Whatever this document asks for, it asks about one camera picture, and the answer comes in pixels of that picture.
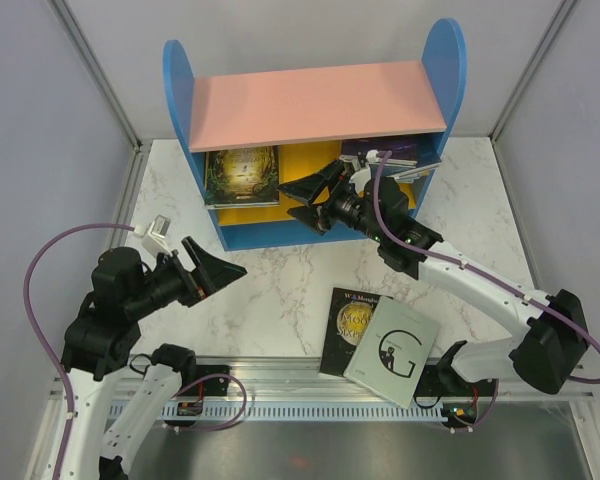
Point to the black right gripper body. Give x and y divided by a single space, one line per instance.
340 204

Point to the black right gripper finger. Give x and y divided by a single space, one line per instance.
308 216
306 190

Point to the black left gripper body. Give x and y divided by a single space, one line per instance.
174 281

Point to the teal ocean cover book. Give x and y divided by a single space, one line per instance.
415 170

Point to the green forest cover book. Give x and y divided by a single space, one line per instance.
240 178

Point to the purple Robinson Crusoe book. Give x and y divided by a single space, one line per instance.
376 148

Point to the dark navy book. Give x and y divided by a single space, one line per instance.
403 166

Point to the black W.S. book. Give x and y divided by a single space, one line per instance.
350 312

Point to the grey book with letter G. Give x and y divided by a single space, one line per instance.
390 358

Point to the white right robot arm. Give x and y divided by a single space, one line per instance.
546 338

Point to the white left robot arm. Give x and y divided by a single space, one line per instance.
97 350

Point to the blue pink yellow bookshelf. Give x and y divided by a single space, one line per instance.
307 113

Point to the light blue book with barcode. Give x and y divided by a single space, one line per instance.
409 178

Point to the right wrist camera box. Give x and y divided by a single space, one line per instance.
360 162

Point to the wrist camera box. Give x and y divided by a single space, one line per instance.
360 162
153 236

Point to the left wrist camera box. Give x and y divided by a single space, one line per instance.
153 236

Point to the aluminium frame rail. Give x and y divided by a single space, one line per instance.
297 379

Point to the white slotted cable duct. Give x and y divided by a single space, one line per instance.
221 411

